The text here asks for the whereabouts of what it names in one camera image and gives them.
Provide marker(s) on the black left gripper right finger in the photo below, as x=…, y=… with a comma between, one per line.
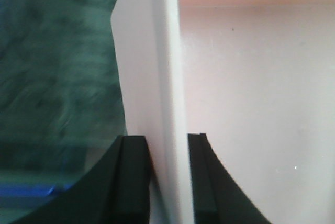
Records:
x=217, y=198

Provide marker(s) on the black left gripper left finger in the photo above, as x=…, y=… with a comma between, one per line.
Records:
x=115, y=190

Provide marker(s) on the pink plastic bin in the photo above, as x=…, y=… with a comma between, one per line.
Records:
x=257, y=76

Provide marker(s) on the green circular conveyor belt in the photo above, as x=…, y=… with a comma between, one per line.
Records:
x=61, y=104

